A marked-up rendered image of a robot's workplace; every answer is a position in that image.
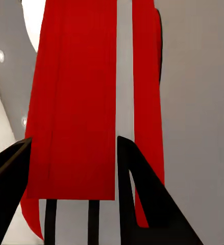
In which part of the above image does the radio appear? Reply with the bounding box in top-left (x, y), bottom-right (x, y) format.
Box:
top-left (20, 0), bottom-right (165, 245)

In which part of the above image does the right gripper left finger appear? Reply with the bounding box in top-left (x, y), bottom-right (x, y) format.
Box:
top-left (0, 137), bottom-right (32, 245)

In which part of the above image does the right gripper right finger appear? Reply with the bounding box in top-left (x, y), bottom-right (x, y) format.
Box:
top-left (117, 136), bottom-right (204, 245)

